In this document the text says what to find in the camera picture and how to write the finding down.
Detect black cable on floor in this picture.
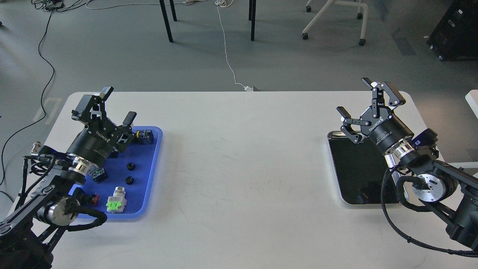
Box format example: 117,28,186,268
0,0,90,185

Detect blue plastic tray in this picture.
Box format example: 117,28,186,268
69,126,163,220

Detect white cable on floor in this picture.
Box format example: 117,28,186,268
183,0,248,89

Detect black table legs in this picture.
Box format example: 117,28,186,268
159,0,257,43

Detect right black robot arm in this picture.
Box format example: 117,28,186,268
337,78,478,258

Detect green and yellow button switch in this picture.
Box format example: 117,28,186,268
133,129,154,145

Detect red and black push button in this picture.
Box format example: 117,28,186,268
72,187,100,207

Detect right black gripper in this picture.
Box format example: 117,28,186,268
336,78,414,155

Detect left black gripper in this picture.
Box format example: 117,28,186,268
66,86,137,176

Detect black equipment case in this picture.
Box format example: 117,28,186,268
427,0,478,60

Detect white chair base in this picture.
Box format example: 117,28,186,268
302,0,369,46

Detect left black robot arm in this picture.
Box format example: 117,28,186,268
0,86,136,269

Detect green and silver switch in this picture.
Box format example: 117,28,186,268
106,186,127,213

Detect silver metal tray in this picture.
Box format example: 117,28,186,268
327,131,396,205

